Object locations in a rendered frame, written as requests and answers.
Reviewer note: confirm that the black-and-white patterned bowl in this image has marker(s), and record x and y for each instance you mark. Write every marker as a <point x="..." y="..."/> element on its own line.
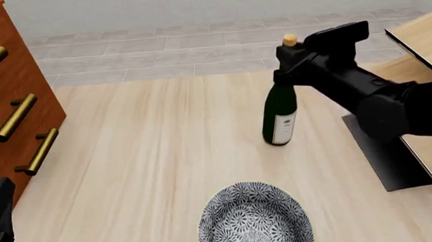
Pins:
<point x="253" y="225"/>

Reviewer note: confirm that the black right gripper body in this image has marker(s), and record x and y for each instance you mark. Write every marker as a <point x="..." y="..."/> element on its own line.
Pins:
<point x="320" y="66"/>

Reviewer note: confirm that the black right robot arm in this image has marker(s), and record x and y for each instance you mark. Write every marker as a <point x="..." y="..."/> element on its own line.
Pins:
<point x="392" y="104"/>

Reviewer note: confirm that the dark green wine bottle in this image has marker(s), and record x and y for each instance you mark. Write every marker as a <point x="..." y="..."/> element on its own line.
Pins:
<point x="276" y="107"/>

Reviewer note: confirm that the red-brown wooden cabinet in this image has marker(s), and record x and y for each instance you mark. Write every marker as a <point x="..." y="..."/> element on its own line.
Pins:
<point x="8" y="79"/>

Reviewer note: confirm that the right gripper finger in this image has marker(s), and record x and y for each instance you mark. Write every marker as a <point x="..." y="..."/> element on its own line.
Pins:
<point x="287" y="54"/>
<point x="284" y="77"/>

